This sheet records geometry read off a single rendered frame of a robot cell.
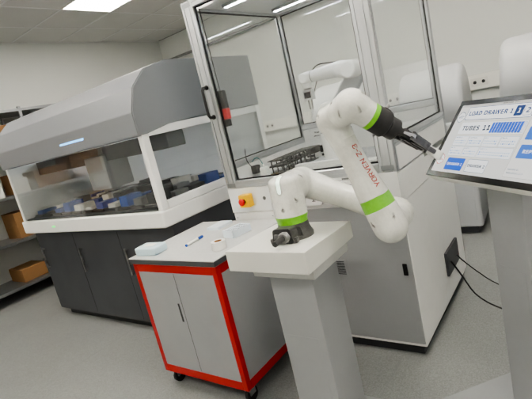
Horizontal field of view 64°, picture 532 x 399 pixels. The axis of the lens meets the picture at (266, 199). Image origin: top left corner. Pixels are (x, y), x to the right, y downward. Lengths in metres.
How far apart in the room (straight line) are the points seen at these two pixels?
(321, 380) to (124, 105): 1.79
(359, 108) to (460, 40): 3.77
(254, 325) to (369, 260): 0.65
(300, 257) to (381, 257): 0.75
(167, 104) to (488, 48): 3.43
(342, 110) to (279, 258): 0.56
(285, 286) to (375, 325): 0.80
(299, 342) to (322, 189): 0.62
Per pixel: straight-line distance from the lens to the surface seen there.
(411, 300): 2.21
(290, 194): 1.60
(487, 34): 5.08
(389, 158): 1.99
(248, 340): 2.15
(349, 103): 1.40
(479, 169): 1.54
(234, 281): 2.03
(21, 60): 6.20
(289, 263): 1.52
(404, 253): 2.11
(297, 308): 1.72
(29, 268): 5.42
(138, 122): 2.58
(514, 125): 1.54
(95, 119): 2.88
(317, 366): 1.83
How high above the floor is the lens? 1.33
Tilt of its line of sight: 11 degrees down
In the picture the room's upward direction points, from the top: 13 degrees counter-clockwise
